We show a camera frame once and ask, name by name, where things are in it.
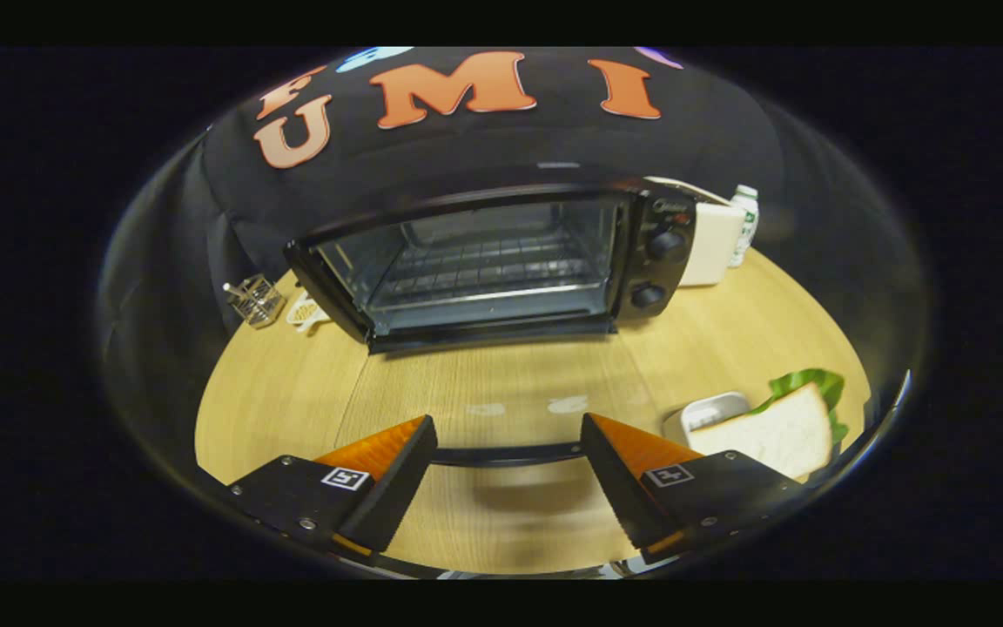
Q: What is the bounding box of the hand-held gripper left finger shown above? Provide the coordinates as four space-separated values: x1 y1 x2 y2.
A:
225 415 438 558

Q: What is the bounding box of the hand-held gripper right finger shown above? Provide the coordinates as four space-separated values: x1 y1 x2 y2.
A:
581 413 807 565

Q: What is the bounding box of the lettuce bread sandwich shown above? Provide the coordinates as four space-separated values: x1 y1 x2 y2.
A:
691 368 851 482

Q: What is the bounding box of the black toaster oven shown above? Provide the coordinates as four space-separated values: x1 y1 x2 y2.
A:
284 179 698 471

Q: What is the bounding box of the white pop-up toaster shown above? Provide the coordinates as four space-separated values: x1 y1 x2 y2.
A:
645 177 746 287

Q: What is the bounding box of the white rectangular plate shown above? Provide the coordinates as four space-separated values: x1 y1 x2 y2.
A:
663 392 751 447

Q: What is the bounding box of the white bottle green label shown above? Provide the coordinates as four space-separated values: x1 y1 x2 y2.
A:
728 185 760 268

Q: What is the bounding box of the black backdrop cloth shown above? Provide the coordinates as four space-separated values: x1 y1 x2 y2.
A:
99 48 931 410

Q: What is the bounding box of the small wire rack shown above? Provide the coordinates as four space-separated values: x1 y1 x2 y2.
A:
223 274 286 328

